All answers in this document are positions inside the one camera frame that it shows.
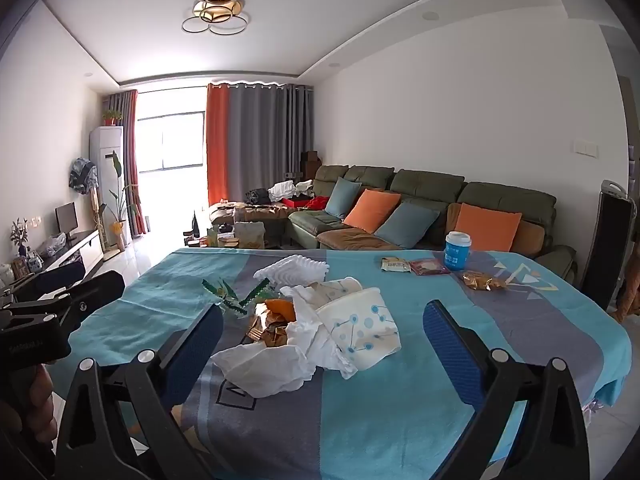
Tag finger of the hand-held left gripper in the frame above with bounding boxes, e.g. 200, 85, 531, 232
7, 262, 87, 306
10, 270, 126, 333

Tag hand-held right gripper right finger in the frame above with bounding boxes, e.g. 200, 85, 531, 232
422, 300, 591, 480

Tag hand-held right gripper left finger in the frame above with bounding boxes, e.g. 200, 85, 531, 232
55, 302, 224, 480

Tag white tissue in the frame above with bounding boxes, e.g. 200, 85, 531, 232
211, 285, 358, 398

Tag gold snack bag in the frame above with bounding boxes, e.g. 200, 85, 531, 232
245, 300, 296, 348

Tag orange peel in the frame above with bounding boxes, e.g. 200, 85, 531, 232
264, 298, 297, 322

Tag white foam fruit net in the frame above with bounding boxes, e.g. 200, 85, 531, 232
253, 255, 330, 293

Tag person's left hand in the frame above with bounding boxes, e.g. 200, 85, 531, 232
0, 366, 58, 443

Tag white and black TV cabinet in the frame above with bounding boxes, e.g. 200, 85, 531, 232
0, 230, 108, 306

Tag black monitor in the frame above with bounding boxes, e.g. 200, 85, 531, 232
55, 202, 79, 241

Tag vase with flowers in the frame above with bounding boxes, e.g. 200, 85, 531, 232
10, 217, 31, 261

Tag green leafy wrapper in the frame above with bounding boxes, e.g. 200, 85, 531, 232
202, 279, 273, 317

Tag small gold snack wrapper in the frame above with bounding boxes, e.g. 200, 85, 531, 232
461, 270, 508, 292

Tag blue grey printed tablecloth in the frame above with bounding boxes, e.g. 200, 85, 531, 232
47, 247, 632, 480

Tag tall leafy houseplant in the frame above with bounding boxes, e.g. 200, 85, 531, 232
97, 152, 141, 251

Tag red snack packet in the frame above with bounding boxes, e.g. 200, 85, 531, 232
409, 258, 452, 277

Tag crushed white paper cup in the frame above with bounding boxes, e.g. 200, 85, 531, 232
300, 276, 402, 372

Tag blue cup with white lid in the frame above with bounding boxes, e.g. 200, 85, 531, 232
444, 231, 472, 272

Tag cloth covered standing fan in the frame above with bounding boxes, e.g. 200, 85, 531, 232
69, 156, 99, 196

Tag group of food jars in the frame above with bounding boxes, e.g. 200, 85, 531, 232
200, 225, 236, 248

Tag orange cushion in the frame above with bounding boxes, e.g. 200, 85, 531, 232
343, 188, 402, 234
454, 202, 523, 253

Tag grey and red curtain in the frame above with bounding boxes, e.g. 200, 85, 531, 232
103, 89, 148, 236

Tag clear snack bag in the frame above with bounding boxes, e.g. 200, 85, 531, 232
234, 221, 266, 250

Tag blue cushion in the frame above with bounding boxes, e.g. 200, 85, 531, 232
374, 201, 441, 250
324, 176, 363, 219

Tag white standing air conditioner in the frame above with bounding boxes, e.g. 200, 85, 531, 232
89, 126, 132, 248

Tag window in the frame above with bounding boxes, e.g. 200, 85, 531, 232
136, 114, 207, 173

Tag green sectional sofa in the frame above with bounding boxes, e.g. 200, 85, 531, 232
207, 164, 581, 281

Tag pile of white clothes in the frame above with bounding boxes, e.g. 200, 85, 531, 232
268, 180, 316, 203

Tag orange and grey curtain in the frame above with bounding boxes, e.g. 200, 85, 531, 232
206, 81, 315, 206

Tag brown boxes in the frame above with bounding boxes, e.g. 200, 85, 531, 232
300, 151, 321, 181

